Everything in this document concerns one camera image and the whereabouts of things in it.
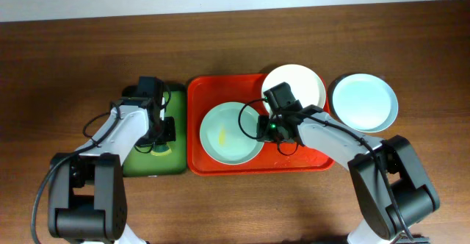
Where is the mint green plate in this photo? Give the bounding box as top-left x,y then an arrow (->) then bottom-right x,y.
199,102 -> 264,165

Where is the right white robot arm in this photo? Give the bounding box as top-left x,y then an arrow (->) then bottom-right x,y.
256,105 -> 440,243

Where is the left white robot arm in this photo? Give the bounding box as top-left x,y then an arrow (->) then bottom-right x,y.
41,96 -> 174,243

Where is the dark green tray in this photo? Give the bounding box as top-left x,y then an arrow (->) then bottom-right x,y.
123,85 -> 187,177

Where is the cream white plate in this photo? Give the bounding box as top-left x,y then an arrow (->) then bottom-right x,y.
261,64 -> 326,112

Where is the yellow green sponge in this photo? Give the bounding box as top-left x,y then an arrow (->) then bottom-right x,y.
150,143 -> 172,157

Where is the light blue plate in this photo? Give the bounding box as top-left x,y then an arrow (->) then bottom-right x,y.
329,73 -> 399,133

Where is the red plastic tray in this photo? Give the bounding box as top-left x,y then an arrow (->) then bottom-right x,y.
187,73 -> 334,176

